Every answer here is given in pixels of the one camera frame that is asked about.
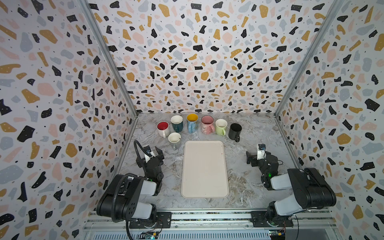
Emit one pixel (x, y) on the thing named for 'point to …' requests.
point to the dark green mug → (177, 122)
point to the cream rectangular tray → (204, 172)
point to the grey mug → (174, 139)
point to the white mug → (163, 128)
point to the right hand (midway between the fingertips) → (254, 147)
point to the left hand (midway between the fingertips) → (147, 149)
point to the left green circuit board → (149, 235)
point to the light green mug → (221, 125)
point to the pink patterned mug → (207, 127)
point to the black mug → (235, 131)
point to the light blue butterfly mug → (192, 122)
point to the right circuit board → (275, 234)
